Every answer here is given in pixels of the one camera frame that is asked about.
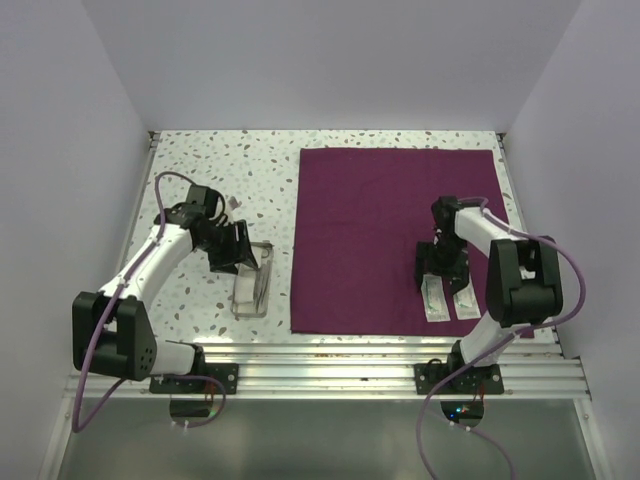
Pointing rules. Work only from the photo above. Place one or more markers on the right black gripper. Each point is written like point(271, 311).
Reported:
point(460, 270)

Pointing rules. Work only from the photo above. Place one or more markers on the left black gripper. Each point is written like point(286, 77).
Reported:
point(239, 249)

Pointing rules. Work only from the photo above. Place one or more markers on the metal instrument tray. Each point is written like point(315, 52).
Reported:
point(253, 311)

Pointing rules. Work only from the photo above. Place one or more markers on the suture packet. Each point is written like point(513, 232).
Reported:
point(466, 305)
point(434, 300)

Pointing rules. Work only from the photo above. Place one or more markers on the purple surgical cloth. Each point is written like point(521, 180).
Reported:
point(359, 216)

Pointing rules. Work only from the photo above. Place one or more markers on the steel hemostat scissors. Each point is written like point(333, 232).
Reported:
point(262, 255)

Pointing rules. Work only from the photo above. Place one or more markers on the broad steel forceps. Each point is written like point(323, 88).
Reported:
point(261, 286)

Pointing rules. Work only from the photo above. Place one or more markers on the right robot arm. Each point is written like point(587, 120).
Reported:
point(522, 290)

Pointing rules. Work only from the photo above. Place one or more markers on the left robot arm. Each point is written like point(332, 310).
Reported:
point(112, 334)

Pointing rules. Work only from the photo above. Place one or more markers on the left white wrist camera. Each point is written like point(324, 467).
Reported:
point(232, 204)

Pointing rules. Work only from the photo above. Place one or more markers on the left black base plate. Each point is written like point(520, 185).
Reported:
point(214, 378)

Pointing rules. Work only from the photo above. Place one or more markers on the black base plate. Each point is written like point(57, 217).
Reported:
point(473, 381)
point(214, 378)

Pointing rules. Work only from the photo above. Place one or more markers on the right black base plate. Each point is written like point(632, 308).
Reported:
point(473, 381)

